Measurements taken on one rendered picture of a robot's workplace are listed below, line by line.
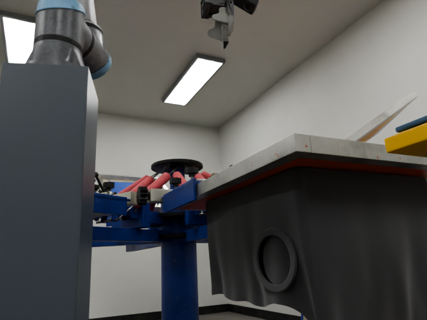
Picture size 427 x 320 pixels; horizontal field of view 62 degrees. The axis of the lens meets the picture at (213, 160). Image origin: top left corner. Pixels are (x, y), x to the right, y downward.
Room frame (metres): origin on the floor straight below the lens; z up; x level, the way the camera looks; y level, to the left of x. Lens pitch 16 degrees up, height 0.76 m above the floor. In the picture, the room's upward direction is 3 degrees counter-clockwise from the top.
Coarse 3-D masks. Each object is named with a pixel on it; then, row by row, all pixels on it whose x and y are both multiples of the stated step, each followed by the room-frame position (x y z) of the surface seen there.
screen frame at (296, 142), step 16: (272, 144) 0.72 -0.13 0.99; (288, 144) 0.67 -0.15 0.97; (304, 144) 0.66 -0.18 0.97; (320, 144) 0.68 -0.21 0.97; (336, 144) 0.70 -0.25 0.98; (352, 144) 0.72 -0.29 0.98; (368, 144) 0.74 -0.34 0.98; (256, 160) 0.78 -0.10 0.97; (272, 160) 0.72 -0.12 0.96; (288, 160) 0.72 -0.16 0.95; (336, 160) 0.74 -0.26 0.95; (352, 160) 0.74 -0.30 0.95; (368, 160) 0.75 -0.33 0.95; (384, 160) 0.76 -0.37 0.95; (400, 160) 0.78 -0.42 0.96; (416, 160) 0.81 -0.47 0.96; (224, 176) 0.92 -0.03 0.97; (240, 176) 0.84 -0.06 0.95; (208, 192) 1.04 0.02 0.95
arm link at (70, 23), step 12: (48, 0) 0.74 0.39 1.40; (60, 0) 0.74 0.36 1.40; (72, 0) 0.76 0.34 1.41; (36, 12) 0.75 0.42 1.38; (48, 12) 0.74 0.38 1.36; (60, 12) 0.74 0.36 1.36; (72, 12) 0.76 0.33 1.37; (84, 12) 0.79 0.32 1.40; (36, 24) 0.75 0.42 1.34; (48, 24) 0.74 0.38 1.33; (60, 24) 0.74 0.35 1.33; (72, 24) 0.76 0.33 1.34; (84, 24) 0.80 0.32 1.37; (36, 36) 0.75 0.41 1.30; (72, 36) 0.76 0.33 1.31; (84, 36) 0.81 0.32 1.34; (84, 48) 0.84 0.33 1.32
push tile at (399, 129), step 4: (424, 116) 0.55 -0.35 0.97; (416, 120) 0.56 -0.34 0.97; (420, 120) 0.55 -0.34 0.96; (424, 120) 0.55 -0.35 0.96; (404, 124) 0.58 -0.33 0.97; (408, 124) 0.57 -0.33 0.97; (412, 124) 0.57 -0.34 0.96; (416, 124) 0.56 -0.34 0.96; (420, 124) 0.56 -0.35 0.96; (396, 128) 0.59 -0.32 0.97; (400, 128) 0.59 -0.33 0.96; (404, 128) 0.58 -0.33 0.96; (408, 128) 0.58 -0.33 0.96; (396, 132) 0.60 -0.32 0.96; (400, 132) 0.60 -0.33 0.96
